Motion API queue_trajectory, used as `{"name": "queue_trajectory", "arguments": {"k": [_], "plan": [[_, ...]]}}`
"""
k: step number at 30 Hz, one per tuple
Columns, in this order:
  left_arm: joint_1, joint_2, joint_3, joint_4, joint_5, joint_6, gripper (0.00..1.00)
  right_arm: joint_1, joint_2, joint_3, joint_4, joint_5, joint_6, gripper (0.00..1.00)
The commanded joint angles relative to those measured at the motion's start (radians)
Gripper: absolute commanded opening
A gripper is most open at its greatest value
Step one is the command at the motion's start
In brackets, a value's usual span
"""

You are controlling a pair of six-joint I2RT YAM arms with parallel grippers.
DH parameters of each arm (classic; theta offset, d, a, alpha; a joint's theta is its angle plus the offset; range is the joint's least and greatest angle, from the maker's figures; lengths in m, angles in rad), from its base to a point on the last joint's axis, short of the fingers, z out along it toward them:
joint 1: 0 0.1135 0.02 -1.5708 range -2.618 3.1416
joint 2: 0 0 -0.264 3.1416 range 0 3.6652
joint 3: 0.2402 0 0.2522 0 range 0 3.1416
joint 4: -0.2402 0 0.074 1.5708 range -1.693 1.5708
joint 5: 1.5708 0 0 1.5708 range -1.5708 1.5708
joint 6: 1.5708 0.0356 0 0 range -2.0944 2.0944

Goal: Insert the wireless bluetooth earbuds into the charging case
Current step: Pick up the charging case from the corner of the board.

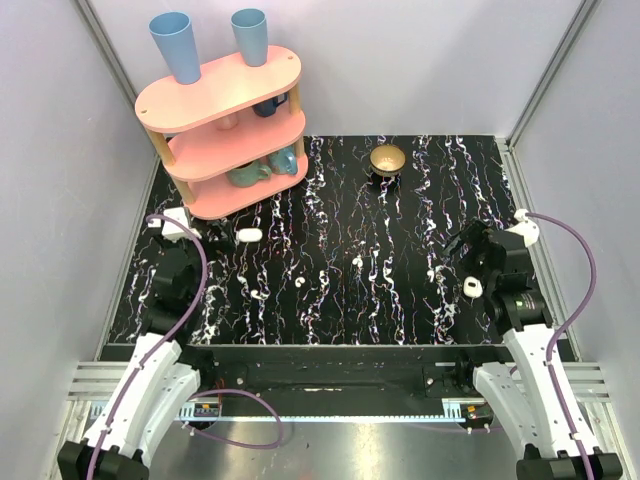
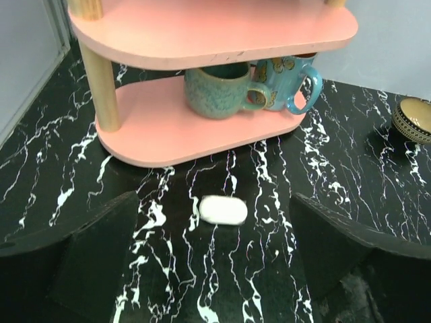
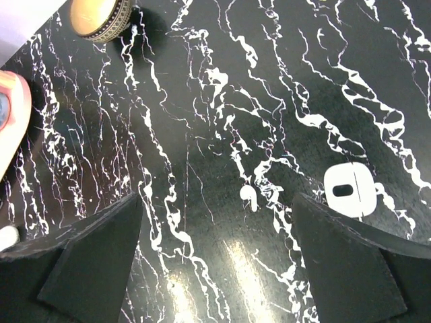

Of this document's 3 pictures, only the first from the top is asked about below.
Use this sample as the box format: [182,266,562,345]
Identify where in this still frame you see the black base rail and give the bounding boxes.
[186,344,512,399]

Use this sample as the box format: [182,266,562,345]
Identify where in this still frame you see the teal ceramic mug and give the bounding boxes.
[226,160,272,188]

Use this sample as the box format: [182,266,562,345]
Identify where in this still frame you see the white earbud charging case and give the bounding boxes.
[463,276,483,299]

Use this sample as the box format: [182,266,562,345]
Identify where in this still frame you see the right blue plastic cup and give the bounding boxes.
[231,8,268,67]

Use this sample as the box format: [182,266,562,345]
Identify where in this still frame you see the closed white oval case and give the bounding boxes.
[237,228,263,243]

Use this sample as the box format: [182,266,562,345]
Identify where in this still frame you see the blue plastic cup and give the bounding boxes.
[149,11,201,85]
[231,8,268,67]

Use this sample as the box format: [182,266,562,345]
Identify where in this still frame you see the pink three-tier shelf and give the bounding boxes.
[135,45,308,220]

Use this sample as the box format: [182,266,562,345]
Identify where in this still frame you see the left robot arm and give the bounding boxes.
[57,215,236,479]

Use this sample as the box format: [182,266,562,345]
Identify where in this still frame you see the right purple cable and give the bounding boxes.
[409,208,609,480]

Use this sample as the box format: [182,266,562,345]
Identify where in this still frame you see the pink cup on shelf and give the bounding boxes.
[214,113,239,131]

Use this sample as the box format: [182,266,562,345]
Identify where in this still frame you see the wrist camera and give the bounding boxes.
[146,207,198,242]
[507,209,540,248]

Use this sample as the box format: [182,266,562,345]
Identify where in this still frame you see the gold patterned bowl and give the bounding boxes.
[369,145,406,177]

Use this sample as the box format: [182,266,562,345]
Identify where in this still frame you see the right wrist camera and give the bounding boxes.
[507,209,540,248]

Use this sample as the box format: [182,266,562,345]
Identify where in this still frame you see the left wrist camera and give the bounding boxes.
[146,207,198,242]

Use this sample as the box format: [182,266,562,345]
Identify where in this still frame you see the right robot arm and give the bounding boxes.
[445,210,624,479]

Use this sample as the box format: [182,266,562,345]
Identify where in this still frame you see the light blue butterfly mug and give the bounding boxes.
[267,146,298,175]

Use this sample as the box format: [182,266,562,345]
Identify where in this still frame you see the dark blue mug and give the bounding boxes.
[252,93,288,118]

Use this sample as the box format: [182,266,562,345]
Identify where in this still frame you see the left blue plastic cup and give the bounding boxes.
[149,11,201,85]

